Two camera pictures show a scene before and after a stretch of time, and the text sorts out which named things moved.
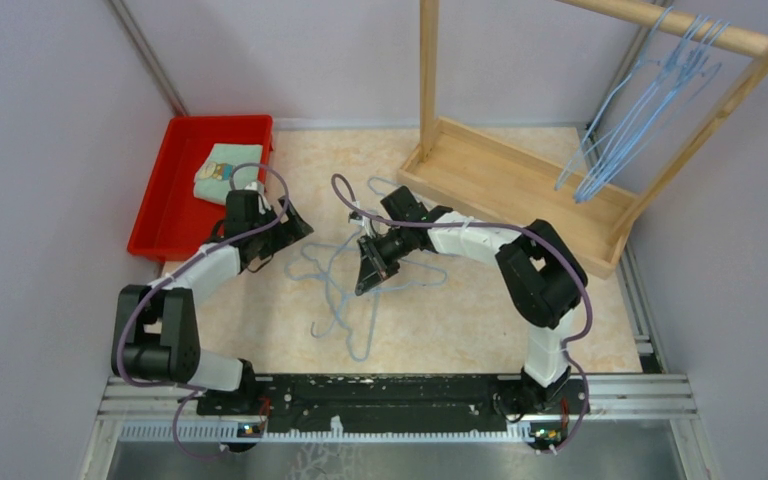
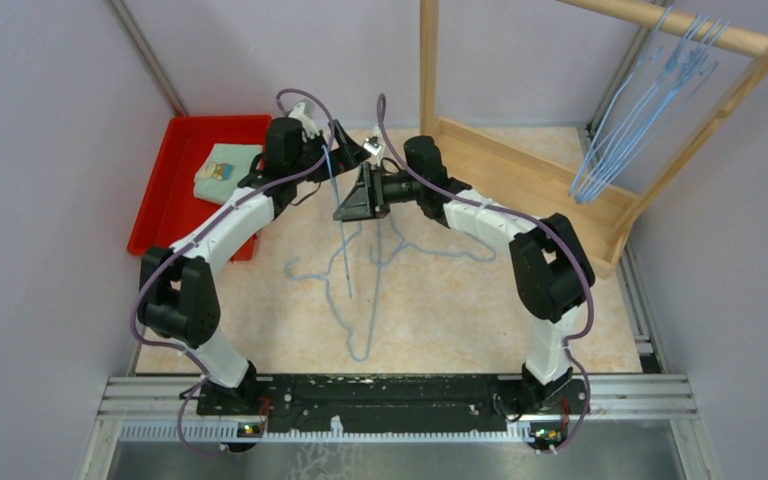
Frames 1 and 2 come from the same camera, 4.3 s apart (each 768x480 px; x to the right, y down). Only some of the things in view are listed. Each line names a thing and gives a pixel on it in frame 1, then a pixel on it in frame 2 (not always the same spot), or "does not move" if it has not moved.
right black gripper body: (384, 252) -> (385, 190)
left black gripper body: (282, 234) -> (342, 156)
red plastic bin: (176, 222) does not move
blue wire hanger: (331, 293) -> (339, 217)
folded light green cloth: (213, 176) does not move
